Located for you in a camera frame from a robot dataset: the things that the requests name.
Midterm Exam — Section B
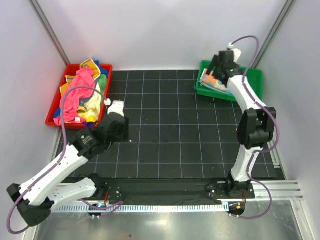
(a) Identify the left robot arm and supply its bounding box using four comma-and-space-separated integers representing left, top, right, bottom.
6, 112, 130, 227

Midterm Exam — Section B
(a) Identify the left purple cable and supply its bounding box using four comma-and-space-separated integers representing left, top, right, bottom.
5, 86, 124, 235

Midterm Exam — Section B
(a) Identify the yellow and blue towel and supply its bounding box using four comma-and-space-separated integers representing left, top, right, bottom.
59, 58, 109, 96

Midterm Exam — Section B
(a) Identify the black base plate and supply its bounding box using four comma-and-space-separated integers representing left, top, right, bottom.
100, 178, 256, 206

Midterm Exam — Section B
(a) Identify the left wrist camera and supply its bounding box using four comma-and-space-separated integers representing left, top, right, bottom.
103, 98, 125, 117

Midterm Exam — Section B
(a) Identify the left aluminium corner post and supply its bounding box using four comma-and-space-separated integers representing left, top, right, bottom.
28, 0, 71, 66

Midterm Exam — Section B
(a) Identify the red plastic bin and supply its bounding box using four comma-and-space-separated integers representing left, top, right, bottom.
45, 64, 113, 130

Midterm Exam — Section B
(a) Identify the black grid mat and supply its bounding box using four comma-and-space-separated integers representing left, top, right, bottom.
45, 70, 286, 181

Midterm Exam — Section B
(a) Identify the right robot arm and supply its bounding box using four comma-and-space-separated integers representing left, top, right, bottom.
207, 50, 277, 198

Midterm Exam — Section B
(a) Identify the green plastic bin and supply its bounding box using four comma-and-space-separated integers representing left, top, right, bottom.
195, 60, 264, 102

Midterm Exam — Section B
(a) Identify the aluminium corner post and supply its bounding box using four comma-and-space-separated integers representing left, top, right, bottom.
252, 0, 296, 69
28, 0, 71, 66

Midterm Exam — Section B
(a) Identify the polka dot striped towel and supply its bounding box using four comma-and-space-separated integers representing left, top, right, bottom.
199, 68, 232, 95

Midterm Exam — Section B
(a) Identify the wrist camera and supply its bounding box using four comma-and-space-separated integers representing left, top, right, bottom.
103, 98, 125, 117
227, 43, 242, 63

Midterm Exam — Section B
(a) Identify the slotted cable duct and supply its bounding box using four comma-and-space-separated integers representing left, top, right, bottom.
53, 202, 229, 214

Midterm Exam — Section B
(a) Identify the aluminium frame rail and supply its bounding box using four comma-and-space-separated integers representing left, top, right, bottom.
29, 180, 305, 204

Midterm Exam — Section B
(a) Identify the pink towel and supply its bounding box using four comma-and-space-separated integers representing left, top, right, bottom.
60, 67, 95, 124

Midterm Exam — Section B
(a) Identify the right aluminium corner post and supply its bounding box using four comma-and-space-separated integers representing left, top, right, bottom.
252, 0, 296, 69

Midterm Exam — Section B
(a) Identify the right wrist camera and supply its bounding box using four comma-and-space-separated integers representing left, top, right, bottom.
227, 43, 242, 63

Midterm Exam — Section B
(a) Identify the cream towel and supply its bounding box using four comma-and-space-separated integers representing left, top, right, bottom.
80, 91, 104, 118

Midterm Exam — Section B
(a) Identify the purple cable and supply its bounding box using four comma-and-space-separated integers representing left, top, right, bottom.
5, 86, 124, 235
231, 36, 280, 220

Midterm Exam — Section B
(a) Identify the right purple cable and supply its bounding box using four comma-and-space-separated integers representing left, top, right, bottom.
231, 36, 280, 220

